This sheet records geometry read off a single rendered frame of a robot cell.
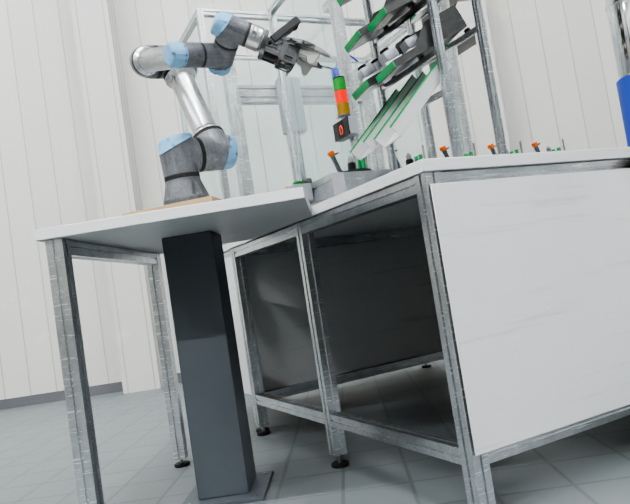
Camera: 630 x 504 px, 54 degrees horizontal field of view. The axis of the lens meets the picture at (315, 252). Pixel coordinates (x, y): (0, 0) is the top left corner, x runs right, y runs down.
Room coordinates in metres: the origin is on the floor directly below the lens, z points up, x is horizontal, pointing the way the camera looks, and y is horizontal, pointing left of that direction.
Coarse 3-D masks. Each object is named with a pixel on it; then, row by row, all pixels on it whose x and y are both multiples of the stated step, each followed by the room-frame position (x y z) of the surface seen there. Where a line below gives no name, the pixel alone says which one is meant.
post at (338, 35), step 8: (328, 0) 2.44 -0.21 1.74; (336, 8) 2.43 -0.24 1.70; (336, 16) 2.43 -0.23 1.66; (336, 24) 2.42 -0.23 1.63; (336, 32) 2.42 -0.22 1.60; (336, 40) 2.43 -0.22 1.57; (344, 40) 2.43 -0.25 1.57; (336, 48) 2.44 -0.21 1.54; (344, 48) 2.43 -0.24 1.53; (344, 56) 2.43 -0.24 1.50; (344, 64) 2.43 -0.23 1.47; (344, 72) 2.42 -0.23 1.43; (352, 96) 2.43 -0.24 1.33; (352, 104) 2.43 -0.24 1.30; (352, 112) 2.43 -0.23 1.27; (352, 144) 2.44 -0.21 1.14
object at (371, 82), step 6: (420, 30) 1.93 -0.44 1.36; (396, 48) 1.90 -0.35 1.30; (378, 72) 1.88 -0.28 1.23; (372, 78) 1.87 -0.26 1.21; (390, 78) 2.00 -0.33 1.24; (366, 84) 1.87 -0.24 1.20; (372, 84) 1.87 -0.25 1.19; (378, 84) 1.95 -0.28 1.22; (360, 90) 1.93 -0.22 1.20; (366, 90) 1.91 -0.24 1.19; (372, 90) 2.01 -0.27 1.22; (354, 96) 1.98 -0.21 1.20; (360, 96) 1.96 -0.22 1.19
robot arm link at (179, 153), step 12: (168, 144) 1.94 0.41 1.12; (180, 144) 1.94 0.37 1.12; (192, 144) 1.97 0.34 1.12; (168, 156) 1.94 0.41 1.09; (180, 156) 1.94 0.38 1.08; (192, 156) 1.96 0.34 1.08; (204, 156) 1.99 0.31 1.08; (168, 168) 1.95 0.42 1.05; (180, 168) 1.94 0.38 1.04; (192, 168) 1.96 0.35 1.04; (204, 168) 2.02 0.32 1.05
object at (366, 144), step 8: (408, 80) 1.90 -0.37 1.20; (408, 88) 1.90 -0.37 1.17; (392, 96) 2.02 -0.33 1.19; (400, 96) 1.89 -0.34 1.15; (384, 104) 2.01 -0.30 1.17; (392, 104) 1.88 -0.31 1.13; (384, 112) 1.88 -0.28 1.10; (376, 120) 2.00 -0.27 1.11; (384, 120) 1.87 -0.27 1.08; (368, 128) 1.99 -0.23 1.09; (376, 128) 1.87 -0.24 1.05; (368, 136) 1.86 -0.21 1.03; (360, 144) 1.98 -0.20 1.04; (368, 144) 1.86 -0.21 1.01; (376, 144) 1.86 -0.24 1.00; (352, 152) 1.98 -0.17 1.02; (360, 152) 1.98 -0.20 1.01; (368, 152) 1.91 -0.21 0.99
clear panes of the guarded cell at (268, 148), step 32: (192, 32) 2.98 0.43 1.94; (256, 64) 3.51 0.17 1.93; (352, 64) 3.80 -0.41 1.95; (224, 96) 3.42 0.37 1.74; (224, 128) 3.40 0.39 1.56; (256, 128) 3.49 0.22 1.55; (416, 128) 3.48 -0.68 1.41; (256, 160) 3.47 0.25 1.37; (288, 160) 3.56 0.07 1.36; (384, 160) 3.82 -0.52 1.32; (256, 192) 3.46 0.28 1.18
